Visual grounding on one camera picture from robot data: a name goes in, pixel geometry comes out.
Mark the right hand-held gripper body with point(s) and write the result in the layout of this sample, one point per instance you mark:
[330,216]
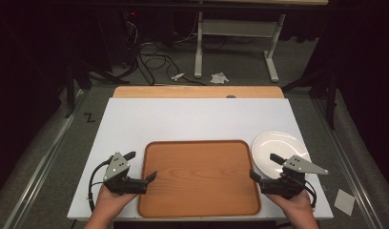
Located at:
[294,178]

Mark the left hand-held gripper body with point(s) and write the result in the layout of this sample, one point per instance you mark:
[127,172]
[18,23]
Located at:
[117,168]

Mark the person's right hand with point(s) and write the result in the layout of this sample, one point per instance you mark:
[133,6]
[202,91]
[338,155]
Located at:
[294,205]

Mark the person's left hand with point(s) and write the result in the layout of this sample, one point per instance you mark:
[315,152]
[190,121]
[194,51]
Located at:
[111,202]

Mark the white plate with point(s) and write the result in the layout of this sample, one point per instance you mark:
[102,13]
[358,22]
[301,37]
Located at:
[275,146]

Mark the wooden tray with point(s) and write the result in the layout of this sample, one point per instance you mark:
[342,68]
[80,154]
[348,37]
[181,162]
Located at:
[199,178]

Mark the white paper sheet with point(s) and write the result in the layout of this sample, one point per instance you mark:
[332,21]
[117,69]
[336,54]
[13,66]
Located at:
[344,202]

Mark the white table board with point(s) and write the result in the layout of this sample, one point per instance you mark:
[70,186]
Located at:
[183,119]

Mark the grey table grommet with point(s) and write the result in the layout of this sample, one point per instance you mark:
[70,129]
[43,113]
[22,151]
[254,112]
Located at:
[230,96]

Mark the black stand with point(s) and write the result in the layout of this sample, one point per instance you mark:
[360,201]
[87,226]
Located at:
[331,101]

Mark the small white plug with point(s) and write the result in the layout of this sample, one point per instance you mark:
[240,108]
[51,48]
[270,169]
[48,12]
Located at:
[178,76]

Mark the crumpled white paper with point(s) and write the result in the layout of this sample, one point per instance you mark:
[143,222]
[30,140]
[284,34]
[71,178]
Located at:
[219,78]

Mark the white-framed desk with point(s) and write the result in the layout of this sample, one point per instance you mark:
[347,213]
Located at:
[237,28]

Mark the metal floor rail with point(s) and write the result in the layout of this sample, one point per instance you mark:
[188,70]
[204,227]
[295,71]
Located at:
[348,165]
[43,162]

